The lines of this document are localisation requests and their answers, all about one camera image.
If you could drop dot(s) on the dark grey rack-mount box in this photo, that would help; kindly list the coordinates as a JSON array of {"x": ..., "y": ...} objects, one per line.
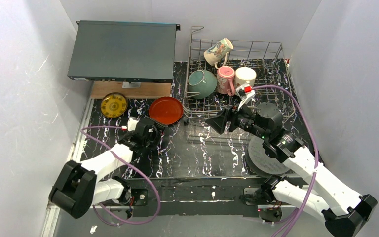
[{"x": 123, "y": 51}]

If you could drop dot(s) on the grey perforated filament spool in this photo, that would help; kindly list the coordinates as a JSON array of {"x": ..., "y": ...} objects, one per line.
[{"x": 260, "y": 163}]

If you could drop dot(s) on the cream seahorse mug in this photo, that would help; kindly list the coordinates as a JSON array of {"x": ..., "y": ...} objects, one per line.
[{"x": 217, "y": 52}]

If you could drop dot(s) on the pink interior mug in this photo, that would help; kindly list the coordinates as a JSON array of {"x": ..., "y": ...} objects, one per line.
[{"x": 225, "y": 77}]

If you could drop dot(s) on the white floral bowl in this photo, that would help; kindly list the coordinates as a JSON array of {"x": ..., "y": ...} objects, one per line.
[{"x": 201, "y": 84}]

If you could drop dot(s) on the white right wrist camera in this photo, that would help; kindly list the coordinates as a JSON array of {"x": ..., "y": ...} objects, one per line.
[{"x": 245, "y": 92}]

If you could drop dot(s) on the aluminium frame rail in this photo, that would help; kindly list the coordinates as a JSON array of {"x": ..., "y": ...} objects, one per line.
[{"x": 203, "y": 211}]

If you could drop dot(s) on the green interior mug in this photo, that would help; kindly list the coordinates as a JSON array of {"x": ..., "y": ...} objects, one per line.
[{"x": 244, "y": 75}]

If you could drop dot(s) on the yellow patterned plate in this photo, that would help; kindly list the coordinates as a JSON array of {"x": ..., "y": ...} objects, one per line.
[{"x": 114, "y": 105}]

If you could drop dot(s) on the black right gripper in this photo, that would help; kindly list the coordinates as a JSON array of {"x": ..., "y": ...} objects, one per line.
[{"x": 229, "y": 119}]

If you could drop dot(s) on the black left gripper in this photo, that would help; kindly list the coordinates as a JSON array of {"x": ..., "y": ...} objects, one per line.
[{"x": 155, "y": 131}]

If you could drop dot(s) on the wooden board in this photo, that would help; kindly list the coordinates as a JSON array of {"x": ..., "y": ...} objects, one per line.
[{"x": 146, "y": 90}]

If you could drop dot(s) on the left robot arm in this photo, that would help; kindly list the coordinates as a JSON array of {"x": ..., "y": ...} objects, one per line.
[{"x": 82, "y": 185}]

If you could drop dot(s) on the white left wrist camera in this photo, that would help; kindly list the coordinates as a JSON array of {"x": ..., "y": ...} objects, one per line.
[{"x": 131, "y": 124}]

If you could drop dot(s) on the red plate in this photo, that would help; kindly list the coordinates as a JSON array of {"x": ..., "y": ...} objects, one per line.
[{"x": 166, "y": 110}]

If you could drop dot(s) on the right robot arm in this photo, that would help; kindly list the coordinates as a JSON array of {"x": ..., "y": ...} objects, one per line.
[{"x": 342, "y": 210}]

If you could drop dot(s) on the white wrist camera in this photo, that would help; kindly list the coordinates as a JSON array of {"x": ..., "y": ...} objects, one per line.
[
  {"x": 131, "y": 124},
  {"x": 245, "y": 92}
]

